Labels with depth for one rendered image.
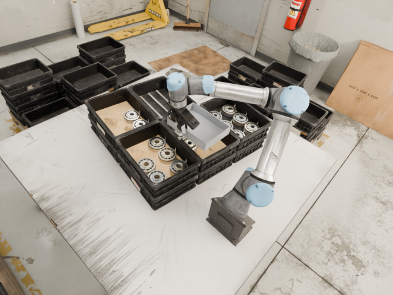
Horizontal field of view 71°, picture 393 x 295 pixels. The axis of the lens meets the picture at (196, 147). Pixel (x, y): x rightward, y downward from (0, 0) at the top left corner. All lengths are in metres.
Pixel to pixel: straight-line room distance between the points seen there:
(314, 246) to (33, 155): 2.14
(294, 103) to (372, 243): 1.86
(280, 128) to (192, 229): 0.69
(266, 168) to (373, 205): 1.97
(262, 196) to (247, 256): 0.39
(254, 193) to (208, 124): 0.50
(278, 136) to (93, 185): 1.04
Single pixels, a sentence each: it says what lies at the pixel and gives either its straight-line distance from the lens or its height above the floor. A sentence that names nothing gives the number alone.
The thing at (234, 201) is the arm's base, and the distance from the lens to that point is 1.38.
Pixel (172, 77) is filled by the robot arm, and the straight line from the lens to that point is 1.16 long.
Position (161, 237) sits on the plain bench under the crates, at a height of 0.70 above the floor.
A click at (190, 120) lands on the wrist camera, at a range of 1.27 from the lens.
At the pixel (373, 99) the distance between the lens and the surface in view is 3.93.
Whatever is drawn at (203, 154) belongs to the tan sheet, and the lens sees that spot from 1.65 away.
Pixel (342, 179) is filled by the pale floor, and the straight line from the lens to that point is 3.13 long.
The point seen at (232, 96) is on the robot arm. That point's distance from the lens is 1.31.
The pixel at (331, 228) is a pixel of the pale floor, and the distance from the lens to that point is 2.70.
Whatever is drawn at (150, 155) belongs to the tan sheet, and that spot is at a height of 0.83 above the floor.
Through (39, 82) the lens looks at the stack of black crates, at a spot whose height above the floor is 0.52.
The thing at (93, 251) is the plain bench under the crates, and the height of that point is 0.70.
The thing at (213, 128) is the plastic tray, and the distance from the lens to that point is 1.51.
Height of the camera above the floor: 2.04
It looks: 46 degrees down
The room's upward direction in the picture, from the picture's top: 9 degrees clockwise
